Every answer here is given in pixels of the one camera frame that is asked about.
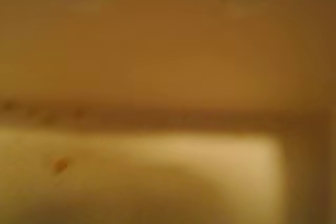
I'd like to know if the white open cardboard box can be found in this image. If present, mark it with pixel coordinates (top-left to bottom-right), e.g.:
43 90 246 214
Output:
0 0 336 224

